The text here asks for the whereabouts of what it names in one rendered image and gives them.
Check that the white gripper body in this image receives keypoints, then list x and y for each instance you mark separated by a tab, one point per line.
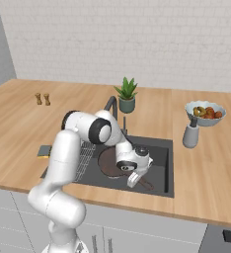
134	178

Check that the green plant in grey pot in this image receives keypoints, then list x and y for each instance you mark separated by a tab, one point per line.
126	99

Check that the red fruit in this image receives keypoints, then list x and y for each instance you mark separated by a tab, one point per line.
209	112

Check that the dark grey sink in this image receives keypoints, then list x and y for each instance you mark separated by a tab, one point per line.
158	164

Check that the pale grey cupboard door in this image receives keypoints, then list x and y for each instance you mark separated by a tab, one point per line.
153	234
94	230

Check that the dark grey tap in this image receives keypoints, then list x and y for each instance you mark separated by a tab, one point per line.
111	102

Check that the orange fruit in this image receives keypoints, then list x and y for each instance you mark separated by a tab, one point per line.
218	114

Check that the grey dishwasher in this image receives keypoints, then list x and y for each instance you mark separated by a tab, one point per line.
219	245

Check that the grey and yellow sponge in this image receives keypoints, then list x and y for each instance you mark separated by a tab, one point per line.
44	151

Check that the green and yellow fruit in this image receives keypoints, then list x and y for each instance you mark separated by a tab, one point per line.
199	111

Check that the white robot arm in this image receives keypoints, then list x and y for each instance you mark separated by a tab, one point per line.
64	158

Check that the pale grey drawer stack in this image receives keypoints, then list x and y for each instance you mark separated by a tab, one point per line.
5	224

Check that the pale blue bowl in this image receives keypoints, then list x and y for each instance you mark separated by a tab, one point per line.
204	122

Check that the wooden shaker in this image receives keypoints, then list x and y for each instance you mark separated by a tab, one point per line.
38	99
47	99

